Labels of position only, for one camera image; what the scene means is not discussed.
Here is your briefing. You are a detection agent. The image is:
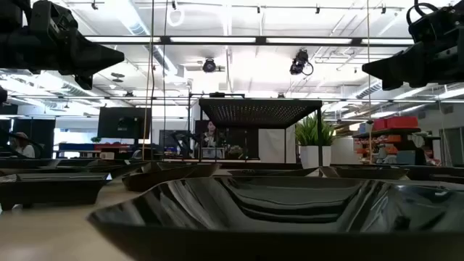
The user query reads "dark storage shelf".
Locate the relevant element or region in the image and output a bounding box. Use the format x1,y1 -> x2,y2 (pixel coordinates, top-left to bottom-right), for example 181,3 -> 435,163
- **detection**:
352,126 -> 442,167

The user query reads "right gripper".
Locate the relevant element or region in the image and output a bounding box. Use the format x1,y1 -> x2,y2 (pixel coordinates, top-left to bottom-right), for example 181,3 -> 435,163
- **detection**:
362,36 -> 464,91

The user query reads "black square mini plate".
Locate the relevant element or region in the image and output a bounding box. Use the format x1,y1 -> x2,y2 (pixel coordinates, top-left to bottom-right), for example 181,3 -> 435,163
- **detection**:
54,159 -> 109,174
104,161 -> 148,179
0,172 -> 112,212

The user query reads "black hanging cable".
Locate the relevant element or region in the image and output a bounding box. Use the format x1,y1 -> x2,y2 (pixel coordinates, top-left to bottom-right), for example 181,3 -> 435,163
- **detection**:
162,0 -> 169,161

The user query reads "black perforated metal rack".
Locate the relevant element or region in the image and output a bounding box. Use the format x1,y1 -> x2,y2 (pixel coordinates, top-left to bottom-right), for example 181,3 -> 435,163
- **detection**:
197,97 -> 324,170

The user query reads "large red storage bin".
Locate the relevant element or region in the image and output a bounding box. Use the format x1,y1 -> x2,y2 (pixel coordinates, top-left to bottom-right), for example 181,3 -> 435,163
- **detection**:
385,115 -> 420,130

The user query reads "small background potted plant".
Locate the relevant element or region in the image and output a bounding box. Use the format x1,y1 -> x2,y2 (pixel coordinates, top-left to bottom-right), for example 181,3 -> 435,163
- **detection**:
228,144 -> 245,160

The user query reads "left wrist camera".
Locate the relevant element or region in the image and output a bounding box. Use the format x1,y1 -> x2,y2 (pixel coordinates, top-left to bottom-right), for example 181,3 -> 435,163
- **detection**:
28,0 -> 79,36

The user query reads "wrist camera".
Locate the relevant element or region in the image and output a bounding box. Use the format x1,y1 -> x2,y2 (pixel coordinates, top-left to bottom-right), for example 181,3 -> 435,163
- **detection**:
406,0 -> 464,44
28,0 -> 79,36

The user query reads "black partition panel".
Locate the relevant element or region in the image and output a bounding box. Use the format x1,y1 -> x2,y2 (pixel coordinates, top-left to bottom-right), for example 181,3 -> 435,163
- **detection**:
12,117 -> 57,159

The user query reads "black beam with light bars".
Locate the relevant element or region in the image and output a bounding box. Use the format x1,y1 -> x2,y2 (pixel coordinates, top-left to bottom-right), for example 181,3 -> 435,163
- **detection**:
7,95 -> 464,104
83,35 -> 415,47

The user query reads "black overhead camera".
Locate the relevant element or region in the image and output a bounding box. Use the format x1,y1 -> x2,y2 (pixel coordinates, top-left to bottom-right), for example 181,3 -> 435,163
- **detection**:
202,57 -> 218,74

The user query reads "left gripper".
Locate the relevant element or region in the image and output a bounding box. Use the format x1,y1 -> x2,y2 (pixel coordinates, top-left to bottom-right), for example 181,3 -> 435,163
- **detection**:
0,32 -> 125,91

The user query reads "person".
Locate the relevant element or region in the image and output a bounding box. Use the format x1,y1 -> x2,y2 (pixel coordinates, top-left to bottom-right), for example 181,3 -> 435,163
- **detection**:
200,120 -> 225,160
9,131 -> 36,160

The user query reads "black camera with cable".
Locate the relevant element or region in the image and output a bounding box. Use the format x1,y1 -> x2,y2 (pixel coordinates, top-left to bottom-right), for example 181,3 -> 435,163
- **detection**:
289,49 -> 315,77

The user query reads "black monitor on stand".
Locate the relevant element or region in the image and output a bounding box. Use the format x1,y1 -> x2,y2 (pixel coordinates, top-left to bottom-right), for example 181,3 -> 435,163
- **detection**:
96,106 -> 153,140

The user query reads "white cable loop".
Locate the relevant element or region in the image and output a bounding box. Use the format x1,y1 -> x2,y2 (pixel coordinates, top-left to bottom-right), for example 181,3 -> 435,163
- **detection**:
167,6 -> 186,28

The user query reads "green plant in white pot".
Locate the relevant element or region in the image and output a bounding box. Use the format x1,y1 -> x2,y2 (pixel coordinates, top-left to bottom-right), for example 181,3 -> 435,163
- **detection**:
294,111 -> 337,169

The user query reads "blue and red background table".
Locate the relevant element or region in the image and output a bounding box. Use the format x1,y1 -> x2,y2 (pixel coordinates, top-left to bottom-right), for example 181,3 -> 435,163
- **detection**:
57,142 -> 132,160

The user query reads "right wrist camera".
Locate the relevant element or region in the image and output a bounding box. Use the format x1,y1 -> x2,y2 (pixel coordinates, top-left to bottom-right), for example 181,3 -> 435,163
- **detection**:
406,0 -> 464,44

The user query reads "white panel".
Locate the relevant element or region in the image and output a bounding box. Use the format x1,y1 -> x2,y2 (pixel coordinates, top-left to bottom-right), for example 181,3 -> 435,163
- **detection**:
258,127 -> 297,164

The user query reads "black background rig frame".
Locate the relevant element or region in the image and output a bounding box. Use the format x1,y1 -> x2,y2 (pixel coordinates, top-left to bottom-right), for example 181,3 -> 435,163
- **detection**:
187,91 -> 248,161

